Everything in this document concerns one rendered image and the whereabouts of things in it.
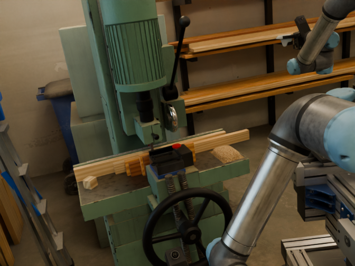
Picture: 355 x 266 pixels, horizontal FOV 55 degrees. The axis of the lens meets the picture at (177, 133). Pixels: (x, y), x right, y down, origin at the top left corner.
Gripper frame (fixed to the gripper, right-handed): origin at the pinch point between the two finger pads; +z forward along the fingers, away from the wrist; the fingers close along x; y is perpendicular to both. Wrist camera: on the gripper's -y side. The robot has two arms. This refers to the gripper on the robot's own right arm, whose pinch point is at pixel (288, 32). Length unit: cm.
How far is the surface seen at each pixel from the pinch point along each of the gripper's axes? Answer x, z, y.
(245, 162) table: -63, -65, 27
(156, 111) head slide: -86, -42, 5
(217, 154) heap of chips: -71, -58, 23
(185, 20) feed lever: -72, -63, -26
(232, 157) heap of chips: -67, -63, 24
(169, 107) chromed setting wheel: -80, -40, 6
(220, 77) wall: 20, 178, 61
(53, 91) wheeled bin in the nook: -139, 114, 11
